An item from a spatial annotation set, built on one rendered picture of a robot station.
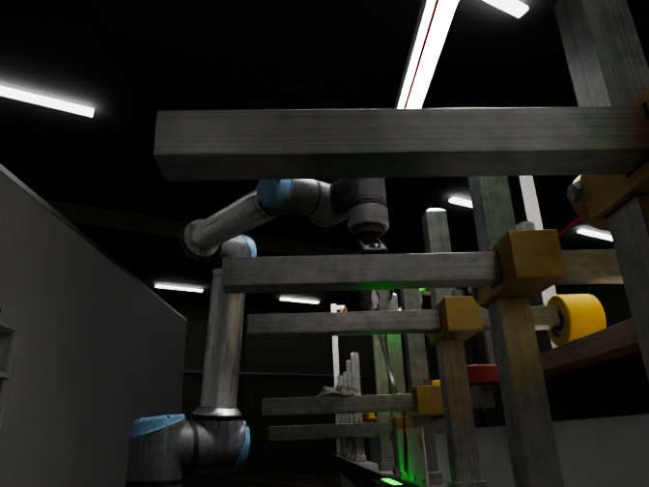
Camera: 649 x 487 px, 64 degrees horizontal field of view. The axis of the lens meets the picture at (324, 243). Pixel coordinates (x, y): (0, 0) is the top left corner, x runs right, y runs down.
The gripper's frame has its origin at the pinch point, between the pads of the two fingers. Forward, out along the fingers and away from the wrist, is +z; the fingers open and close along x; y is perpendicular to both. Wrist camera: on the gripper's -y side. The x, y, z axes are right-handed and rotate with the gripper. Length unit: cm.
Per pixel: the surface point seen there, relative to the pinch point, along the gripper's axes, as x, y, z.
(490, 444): -27.8, 24.3, 24.9
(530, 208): -103, 133, -84
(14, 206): 241, 279, -161
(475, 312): -9.5, -31.3, 6.6
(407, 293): -6.9, 0.9, -5.3
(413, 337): -7.4, 0.9, 4.0
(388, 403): -0.6, -2.8, 16.7
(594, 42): -6, -74, -3
